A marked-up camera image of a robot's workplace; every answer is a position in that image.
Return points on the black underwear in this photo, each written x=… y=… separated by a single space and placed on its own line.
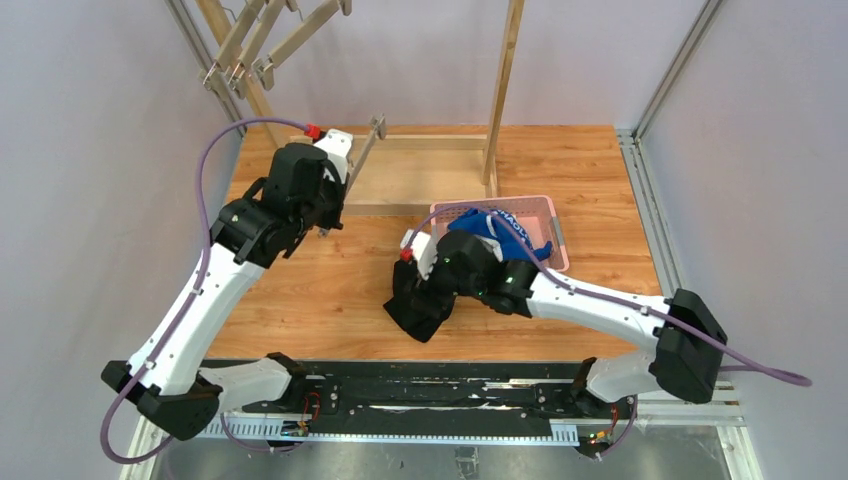
x=416 y=306

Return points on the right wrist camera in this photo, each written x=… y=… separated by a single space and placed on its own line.
x=422 y=248

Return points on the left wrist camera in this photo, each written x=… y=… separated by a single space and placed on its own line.
x=337 y=145

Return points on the wooden clothes rack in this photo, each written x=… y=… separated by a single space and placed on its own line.
x=405 y=173

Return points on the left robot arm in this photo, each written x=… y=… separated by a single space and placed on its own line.
x=305 y=188

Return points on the beige clip hanger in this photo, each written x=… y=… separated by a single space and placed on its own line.
x=228 y=35
x=378 y=130
x=265 y=66
x=255 y=29

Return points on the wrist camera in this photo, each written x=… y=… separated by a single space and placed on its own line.
x=337 y=145
x=422 y=248

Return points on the pink plastic basket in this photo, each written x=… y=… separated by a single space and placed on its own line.
x=535 y=214

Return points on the blue underwear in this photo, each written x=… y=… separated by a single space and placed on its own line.
x=502 y=231

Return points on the empty beige clip hanger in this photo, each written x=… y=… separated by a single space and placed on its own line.
x=228 y=35

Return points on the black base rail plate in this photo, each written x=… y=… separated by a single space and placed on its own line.
x=418 y=400

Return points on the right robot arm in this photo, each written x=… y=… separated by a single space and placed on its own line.
x=679 y=340

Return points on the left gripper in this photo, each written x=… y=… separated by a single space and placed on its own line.
x=329 y=216

